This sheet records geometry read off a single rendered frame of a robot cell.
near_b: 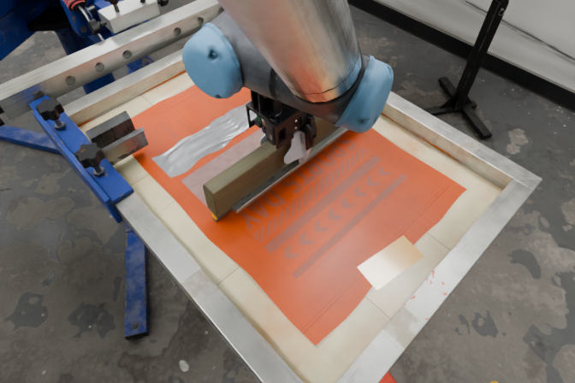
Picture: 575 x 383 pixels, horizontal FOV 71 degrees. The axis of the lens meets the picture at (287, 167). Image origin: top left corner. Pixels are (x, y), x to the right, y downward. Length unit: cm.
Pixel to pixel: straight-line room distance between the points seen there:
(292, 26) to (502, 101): 247
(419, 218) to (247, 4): 59
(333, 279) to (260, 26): 49
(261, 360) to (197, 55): 39
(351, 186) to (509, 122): 186
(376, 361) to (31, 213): 185
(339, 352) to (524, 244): 152
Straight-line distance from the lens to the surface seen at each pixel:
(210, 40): 44
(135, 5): 108
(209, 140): 84
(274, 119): 63
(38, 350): 186
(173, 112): 94
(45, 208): 219
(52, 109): 86
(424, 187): 80
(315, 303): 65
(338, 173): 79
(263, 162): 68
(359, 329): 65
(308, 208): 74
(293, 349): 63
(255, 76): 43
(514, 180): 83
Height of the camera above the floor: 156
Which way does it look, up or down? 50 degrees down
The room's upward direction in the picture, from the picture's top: straight up
